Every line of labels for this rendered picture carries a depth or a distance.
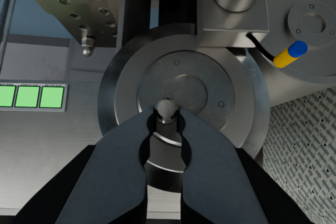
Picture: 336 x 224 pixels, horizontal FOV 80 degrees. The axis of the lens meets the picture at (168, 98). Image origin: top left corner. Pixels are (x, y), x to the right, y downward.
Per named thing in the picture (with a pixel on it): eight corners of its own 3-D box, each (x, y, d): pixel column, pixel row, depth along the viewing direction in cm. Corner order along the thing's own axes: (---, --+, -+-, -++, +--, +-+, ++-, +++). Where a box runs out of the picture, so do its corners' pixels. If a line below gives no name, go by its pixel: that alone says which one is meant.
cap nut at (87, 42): (93, 37, 51) (91, 53, 50) (98, 43, 55) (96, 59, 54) (79, 36, 51) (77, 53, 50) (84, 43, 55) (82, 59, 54)
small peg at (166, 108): (182, 111, 12) (163, 124, 12) (179, 117, 15) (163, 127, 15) (170, 92, 12) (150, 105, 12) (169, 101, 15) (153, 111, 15)
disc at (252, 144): (264, 24, 19) (278, 196, 16) (261, 27, 19) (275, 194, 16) (105, 20, 19) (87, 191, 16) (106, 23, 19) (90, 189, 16)
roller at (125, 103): (251, 35, 18) (260, 174, 15) (201, 97, 43) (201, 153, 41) (119, 31, 18) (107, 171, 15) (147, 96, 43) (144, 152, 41)
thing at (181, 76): (256, 95, 15) (187, 168, 14) (246, 100, 17) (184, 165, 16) (185, 31, 16) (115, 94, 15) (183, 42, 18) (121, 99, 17)
